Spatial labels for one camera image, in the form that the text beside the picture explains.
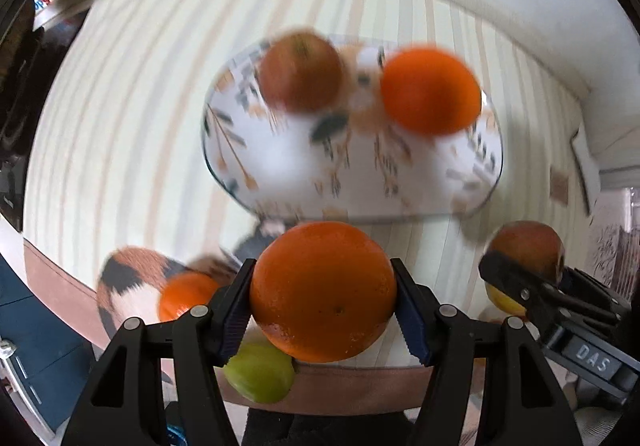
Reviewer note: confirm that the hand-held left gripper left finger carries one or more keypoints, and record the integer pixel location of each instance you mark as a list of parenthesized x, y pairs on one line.
[(236, 321)]

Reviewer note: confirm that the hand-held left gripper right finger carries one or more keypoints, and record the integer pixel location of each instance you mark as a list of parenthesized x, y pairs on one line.
[(412, 321)]

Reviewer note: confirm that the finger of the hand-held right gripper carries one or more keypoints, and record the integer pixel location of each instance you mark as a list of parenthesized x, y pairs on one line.
[(520, 287), (590, 283)]

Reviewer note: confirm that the red yellow apple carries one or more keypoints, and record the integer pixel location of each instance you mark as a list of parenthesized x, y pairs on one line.
[(530, 246)]

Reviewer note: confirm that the large orange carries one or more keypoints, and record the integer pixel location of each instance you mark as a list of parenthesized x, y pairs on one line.
[(322, 291)]

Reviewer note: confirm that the floral patterned glass plate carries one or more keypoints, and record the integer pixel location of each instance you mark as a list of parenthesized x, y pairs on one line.
[(285, 161)]

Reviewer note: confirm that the green apple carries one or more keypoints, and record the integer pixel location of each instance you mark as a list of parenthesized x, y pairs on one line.
[(260, 373)]

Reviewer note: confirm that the small orange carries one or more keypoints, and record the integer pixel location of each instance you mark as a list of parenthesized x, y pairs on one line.
[(182, 296)]

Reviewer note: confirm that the calico patterned plush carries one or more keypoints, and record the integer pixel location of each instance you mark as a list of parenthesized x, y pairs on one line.
[(127, 276)]

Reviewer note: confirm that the blue cabinet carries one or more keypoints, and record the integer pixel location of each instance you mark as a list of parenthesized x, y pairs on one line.
[(37, 341)]

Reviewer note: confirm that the striped tablecloth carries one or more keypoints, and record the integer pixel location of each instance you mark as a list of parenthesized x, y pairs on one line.
[(135, 136)]

